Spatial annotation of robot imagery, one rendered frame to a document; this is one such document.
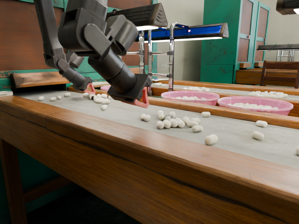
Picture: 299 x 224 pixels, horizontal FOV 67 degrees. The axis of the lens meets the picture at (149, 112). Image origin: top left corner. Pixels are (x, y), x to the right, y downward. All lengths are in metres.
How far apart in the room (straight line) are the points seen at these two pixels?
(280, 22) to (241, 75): 2.52
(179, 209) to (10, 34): 1.16
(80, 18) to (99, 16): 0.04
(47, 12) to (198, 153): 0.77
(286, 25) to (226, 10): 2.38
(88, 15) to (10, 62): 0.95
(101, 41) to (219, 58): 3.22
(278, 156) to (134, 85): 0.34
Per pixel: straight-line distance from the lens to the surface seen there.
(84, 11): 0.44
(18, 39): 1.38
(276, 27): 5.83
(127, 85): 0.51
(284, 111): 0.90
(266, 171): 0.41
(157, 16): 0.80
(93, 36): 0.44
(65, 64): 1.03
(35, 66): 1.40
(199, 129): 0.63
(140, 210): 0.54
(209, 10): 3.76
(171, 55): 1.25
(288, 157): 0.55
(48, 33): 1.00
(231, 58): 3.54
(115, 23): 0.50
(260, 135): 0.62
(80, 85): 1.11
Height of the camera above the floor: 0.94
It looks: 13 degrees down
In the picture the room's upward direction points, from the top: straight up
